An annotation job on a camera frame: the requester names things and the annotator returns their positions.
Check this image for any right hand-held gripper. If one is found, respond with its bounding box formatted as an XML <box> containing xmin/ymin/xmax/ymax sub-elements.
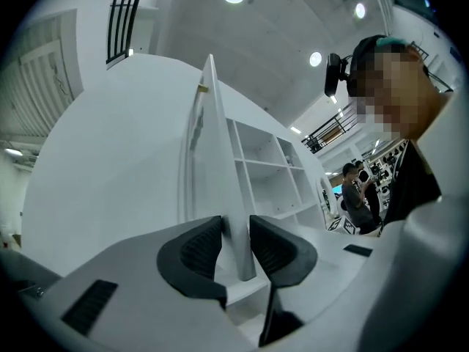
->
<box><xmin>327</xmin><ymin>216</ymin><xmax>358</xmax><ymax>235</ymax></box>

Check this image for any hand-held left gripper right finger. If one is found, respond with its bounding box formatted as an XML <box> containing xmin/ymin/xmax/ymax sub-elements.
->
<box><xmin>249</xmin><ymin>214</ymin><xmax>379</xmax><ymax>352</ymax></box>

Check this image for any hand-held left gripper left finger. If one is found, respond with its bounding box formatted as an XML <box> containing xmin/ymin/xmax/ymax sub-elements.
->
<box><xmin>20</xmin><ymin>216</ymin><xmax>257</xmax><ymax>352</ymax></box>

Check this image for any white shelf unit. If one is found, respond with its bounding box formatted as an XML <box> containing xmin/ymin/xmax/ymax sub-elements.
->
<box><xmin>225</xmin><ymin>117</ymin><xmax>330</xmax><ymax>234</ymax></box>

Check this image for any white glass cabinet door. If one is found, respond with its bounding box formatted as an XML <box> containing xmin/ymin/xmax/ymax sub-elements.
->
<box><xmin>177</xmin><ymin>53</ymin><xmax>257</xmax><ymax>282</ymax></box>

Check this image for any person's black t-shirt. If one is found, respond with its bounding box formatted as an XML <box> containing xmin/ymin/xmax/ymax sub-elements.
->
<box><xmin>380</xmin><ymin>139</ymin><xmax>443</xmax><ymax>231</ymax></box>

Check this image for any black metal railing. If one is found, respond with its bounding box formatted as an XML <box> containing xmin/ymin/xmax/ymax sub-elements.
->
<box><xmin>106</xmin><ymin>0</ymin><xmax>148</xmax><ymax>66</ymax></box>
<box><xmin>301</xmin><ymin>111</ymin><xmax>358</xmax><ymax>155</ymax></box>

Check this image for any person's head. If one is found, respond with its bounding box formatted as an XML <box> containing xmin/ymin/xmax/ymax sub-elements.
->
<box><xmin>350</xmin><ymin>41</ymin><xmax>455</xmax><ymax>143</ymax></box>

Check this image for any white ribbed shutter door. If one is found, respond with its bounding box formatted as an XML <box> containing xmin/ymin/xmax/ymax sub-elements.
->
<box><xmin>0</xmin><ymin>11</ymin><xmax>80</xmax><ymax>139</ymax></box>

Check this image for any black head-mounted camera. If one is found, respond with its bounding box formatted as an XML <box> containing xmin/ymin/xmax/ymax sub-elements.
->
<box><xmin>324</xmin><ymin>34</ymin><xmax>390</xmax><ymax>100</ymax></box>

